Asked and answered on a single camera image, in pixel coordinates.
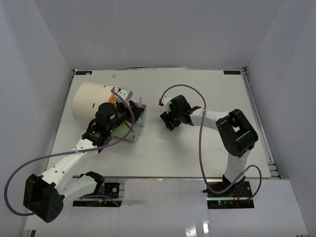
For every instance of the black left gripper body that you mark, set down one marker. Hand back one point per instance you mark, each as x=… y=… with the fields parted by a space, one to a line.
x=124 y=113

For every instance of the orange top drawer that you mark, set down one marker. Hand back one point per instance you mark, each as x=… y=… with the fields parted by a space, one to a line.
x=113 y=98

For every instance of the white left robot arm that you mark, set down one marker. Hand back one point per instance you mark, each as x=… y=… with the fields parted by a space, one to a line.
x=46 y=194

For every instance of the light blue highlighter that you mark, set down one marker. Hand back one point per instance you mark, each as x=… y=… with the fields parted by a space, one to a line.
x=140 y=122

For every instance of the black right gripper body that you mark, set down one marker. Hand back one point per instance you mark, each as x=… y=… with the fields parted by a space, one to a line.
x=173 y=117

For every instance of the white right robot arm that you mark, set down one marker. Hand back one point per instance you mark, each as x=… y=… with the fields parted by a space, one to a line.
x=236 y=132

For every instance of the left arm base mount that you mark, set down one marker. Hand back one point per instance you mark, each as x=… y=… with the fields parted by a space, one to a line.
x=112 y=196

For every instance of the cream cylindrical drawer organizer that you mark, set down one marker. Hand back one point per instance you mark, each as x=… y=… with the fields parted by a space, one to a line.
x=87 y=99

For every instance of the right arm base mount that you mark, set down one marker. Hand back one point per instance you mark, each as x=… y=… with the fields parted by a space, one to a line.
x=235 y=198

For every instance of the orange clear highlighter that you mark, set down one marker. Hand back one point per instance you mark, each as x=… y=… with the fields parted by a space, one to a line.
x=131 y=126

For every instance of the pink purple highlighter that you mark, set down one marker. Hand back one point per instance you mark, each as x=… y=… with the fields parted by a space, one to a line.
x=139 y=103

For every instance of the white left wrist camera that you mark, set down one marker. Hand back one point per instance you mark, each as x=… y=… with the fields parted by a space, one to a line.
x=125 y=94

